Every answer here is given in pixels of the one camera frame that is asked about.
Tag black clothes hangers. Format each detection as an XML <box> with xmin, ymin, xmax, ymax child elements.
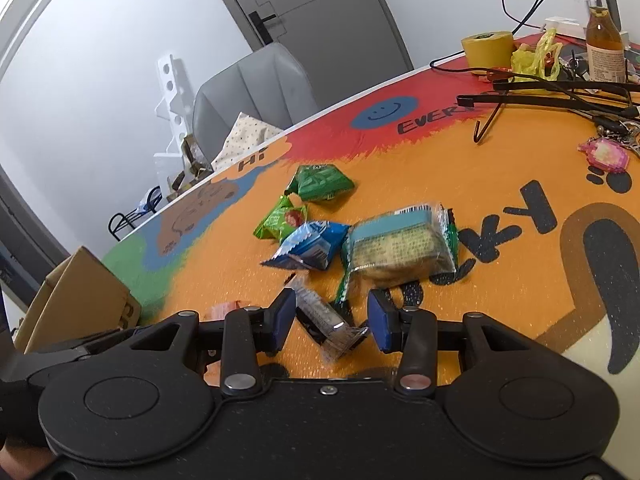
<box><xmin>455</xmin><ymin>67</ymin><xmax>640</xmax><ymax>146</ymax></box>

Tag grey chair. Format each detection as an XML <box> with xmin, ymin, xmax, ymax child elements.
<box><xmin>192</xmin><ymin>42</ymin><xmax>318</xmax><ymax>158</ymax></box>

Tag dark green snack packet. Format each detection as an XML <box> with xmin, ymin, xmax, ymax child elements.
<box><xmin>285</xmin><ymin>164</ymin><xmax>356</xmax><ymax>204</ymax></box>

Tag brown glass bottle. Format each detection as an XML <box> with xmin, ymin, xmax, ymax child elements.
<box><xmin>582</xmin><ymin>0</ymin><xmax>628</xmax><ymax>83</ymax></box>

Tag black shoe rack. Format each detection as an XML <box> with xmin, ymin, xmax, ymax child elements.
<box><xmin>108</xmin><ymin>185</ymin><xmax>163</xmax><ymax>242</ymax></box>

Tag blue snack packet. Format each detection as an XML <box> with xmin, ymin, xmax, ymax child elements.
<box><xmin>260</xmin><ymin>220</ymin><xmax>352</xmax><ymax>272</ymax></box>

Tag dotted cream pillow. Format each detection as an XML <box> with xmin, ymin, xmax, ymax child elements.
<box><xmin>212</xmin><ymin>112</ymin><xmax>283</xmax><ymax>173</ymax></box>

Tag grey door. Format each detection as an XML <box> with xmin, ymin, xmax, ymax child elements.
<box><xmin>202</xmin><ymin>0</ymin><xmax>415</xmax><ymax>71</ymax></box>

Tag pink keychain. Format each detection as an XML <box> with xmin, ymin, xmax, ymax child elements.
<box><xmin>577</xmin><ymin>136</ymin><xmax>632</xmax><ymax>176</ymax></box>

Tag person's left forearm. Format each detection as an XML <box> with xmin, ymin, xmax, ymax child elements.
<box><xmin>0</xmin><ymin>442</ymin><xmax>58</xmax><ymax>480</ymax></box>

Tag black door handle lock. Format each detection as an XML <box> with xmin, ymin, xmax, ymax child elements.
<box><xmin>248</xmin><ymin>10</ymin><xmax>282</xmax><ymax>46</ymax></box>

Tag yellow plastic bag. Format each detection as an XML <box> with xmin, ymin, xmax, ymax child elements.
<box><xmin>510</xmin><ymin>27</ymin><xmax>563</xmax><ymax>83</ymax></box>

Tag yellow tape roll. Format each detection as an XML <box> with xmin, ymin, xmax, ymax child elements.
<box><xmin>460</xmin><ymin>30</ymin><xmax>516</xmax><ymax>68</ymax></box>

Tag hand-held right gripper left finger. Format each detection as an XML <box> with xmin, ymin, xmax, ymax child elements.
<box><xmin>127</xmin><ymin>288</ymin><xmax>299</xmax><ymax>397</ymax></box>

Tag metal key ring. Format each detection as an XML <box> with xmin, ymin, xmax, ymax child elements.
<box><xmin>592</xmin><ymin>115</ymin><xmax>640</xmax><ymax>151</ymax></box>

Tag clear cookie packet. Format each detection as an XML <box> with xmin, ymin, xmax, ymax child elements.
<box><xmin>285</xmin><ymin>274</ymin><xmax>371</xmax><ymax>361</ymax></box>

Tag white perforated shelf frame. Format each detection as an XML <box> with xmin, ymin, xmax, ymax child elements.
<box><xmin>152</xmin><ymin>52</ymin><xmax>201</xmax><ymax>196</ymax></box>

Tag brown cardboard box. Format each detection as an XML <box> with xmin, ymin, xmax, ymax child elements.
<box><xmin>10</xmin><ymin>246</ymin><xmax>143</xmax><ymax>356</ymax></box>

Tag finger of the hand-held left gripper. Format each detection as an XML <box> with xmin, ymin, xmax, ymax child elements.
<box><xmin>22</xmin><ymin>325</ymin><xmax>141</xmax><ymax>380</ymax></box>

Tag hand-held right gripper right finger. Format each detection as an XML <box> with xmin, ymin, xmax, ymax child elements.
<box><xmin>366</xmin><ymin>289</ymin><xmax>540</xmax><ymax>399</ymax></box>

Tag teal cracker packet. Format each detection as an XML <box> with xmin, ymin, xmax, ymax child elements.
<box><xmin>332</xmin><ymin>202</ymin><xmax>460</xmax><ymax>306</ymax></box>

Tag white power strip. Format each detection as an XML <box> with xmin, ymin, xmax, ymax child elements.
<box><xmin>542</xmin><ymin>16</ymin><xmax>636</xmax><ymax>43</ymax></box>

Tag pale pink snack packet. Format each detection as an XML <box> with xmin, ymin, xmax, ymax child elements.
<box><xmin>210</xmin><ymin>301</ymin><xmax>258</xmax><ymax>321</ymax></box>

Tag light green snack packet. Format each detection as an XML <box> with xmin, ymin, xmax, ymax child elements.
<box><xmin>253</xmin><ymin>194</ymin><xmax>309</xmax><ymax>242</ymax></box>

